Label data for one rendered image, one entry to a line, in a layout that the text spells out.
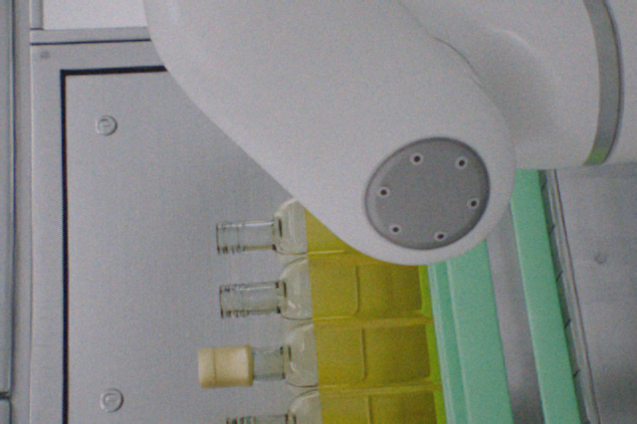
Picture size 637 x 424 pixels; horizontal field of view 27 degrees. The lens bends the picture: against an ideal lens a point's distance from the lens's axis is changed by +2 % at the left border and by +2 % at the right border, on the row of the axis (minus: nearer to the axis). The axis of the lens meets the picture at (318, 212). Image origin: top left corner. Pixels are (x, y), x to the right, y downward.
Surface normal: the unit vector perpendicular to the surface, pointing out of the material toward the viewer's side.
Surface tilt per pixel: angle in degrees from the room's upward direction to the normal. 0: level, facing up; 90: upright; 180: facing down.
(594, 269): 90
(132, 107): 90
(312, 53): 95
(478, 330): 90
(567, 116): 73
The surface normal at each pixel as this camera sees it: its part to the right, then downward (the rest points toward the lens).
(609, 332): 0.04, -0.39
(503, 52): -0.49, 0.23
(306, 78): 0.11, 0.47
